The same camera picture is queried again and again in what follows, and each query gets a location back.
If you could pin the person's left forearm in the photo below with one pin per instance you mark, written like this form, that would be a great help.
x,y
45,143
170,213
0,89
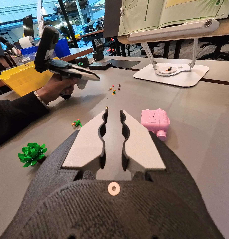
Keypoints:
x,y
13,115

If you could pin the green flower stem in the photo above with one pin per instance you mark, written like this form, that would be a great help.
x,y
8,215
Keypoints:
x,y
77,123

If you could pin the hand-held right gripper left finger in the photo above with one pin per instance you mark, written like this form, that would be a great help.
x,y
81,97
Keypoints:
x,y
82,149

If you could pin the white paper roll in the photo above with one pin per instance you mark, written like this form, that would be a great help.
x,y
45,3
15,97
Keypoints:
x,y
26,42

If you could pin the yellow storage bin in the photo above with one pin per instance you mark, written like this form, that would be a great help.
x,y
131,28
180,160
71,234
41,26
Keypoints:
x,y
23,80

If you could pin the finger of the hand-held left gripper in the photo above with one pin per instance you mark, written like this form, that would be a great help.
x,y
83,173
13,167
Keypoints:
x,y
82,69
88,77

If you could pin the pink brick figure pot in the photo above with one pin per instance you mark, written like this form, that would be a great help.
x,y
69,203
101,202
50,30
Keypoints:
x,y
153,119

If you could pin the wooden table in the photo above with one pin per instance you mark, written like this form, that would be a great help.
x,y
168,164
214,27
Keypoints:
x,y
79,52

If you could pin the white book stand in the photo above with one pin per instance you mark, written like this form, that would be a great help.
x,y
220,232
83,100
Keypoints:
x,y
172,78

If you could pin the green leafy plant piece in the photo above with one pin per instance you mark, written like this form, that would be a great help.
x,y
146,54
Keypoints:
x,y
31,153

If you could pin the black charging dock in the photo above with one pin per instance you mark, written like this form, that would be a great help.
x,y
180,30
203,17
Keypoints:
x,y
98,52

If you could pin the open instruction booklet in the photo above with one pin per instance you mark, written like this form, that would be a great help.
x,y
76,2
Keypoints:
x,y
163,13

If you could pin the flat black box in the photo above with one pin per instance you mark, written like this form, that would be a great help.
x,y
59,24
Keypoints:
x,y
99,66

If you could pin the black power bank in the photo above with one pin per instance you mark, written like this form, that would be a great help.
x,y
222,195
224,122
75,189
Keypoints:
x,y
81,62

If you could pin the black office chair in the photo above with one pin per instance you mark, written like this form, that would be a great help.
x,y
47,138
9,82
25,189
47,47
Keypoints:
x,y
219,46

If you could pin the person's left hand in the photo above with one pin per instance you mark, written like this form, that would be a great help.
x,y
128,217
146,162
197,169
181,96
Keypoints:
x,y
51,87

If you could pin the small black orange brick piece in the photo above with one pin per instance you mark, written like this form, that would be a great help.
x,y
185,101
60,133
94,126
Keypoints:
x,y
168,69

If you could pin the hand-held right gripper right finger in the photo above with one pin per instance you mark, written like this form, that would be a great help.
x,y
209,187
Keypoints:
x,y
144,151

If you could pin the grey mesh watch band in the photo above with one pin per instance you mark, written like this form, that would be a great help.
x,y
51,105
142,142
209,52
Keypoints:
x,y
41,99

